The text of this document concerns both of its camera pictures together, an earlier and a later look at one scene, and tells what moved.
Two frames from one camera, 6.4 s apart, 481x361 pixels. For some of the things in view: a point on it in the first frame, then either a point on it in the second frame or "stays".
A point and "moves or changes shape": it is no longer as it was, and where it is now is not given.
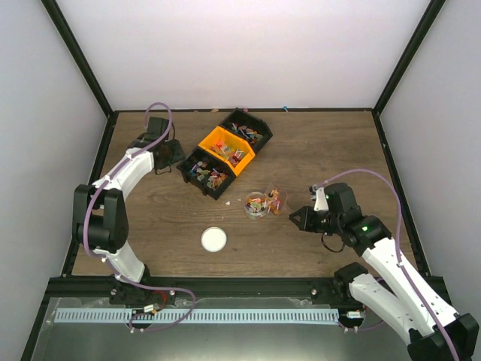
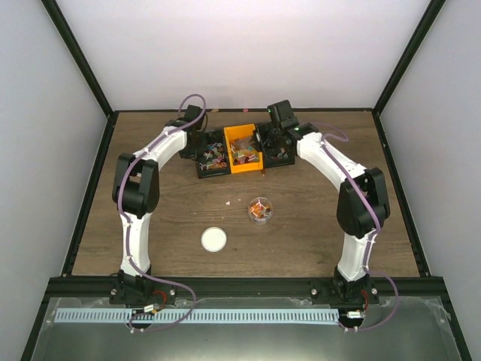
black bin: [206, 173] to [213, 158]
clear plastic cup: [255, 204] moves or changes shape
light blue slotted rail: [198, 315] stays
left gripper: [179, 154] to [202, 146]
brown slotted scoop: [275, 201] to [242, 144]
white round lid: [213, 239] stays
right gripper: [307, 224] to [273, 153]
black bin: [248, 126] to [262, 131]
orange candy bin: [228, 147] moves or changes shape
